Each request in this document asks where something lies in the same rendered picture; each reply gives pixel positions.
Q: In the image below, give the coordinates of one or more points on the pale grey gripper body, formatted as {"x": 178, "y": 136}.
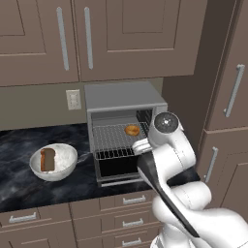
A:
{"x": 141, "y": 147}

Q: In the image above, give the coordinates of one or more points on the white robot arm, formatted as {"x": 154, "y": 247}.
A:
{"x": 180, "y": 155}

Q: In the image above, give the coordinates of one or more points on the round golden bread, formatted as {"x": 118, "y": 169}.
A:
{"x": 132, "y": 130}

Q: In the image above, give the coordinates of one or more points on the dark toaster oven door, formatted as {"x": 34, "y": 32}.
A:
{"x": 117, "y": 166}

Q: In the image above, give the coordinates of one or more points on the grey toaster oven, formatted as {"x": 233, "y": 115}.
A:
{"x": 122, "y": 95}

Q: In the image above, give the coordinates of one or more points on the white bowl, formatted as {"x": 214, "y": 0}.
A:
{"x": 66, "y": 158}

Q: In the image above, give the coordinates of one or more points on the brown bread slice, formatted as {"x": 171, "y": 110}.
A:
{"x": 48, "y": 160}

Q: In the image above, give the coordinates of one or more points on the brown drawer front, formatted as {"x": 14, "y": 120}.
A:
{"x": 22, "y": 211}
{"x": 109, "y": 203}
{"x": 103, "y": 241}
{"x": 109, "y": 223}

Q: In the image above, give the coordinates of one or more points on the brown tall cabinet door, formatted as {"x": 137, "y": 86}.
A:
{"x": 226, "y": 48}
{"x": 231, "y": 174}

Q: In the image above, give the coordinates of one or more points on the brown base cupboard door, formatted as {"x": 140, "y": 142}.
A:
{"x": 35, "y": 237}

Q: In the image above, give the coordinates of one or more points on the white wall outlet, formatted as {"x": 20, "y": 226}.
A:
{"x": 73, "y": 99}

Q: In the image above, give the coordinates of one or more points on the brown wall cupboard door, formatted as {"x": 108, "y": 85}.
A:
{"x": 29, "y": 38}
{"x": 142, "y": 35}

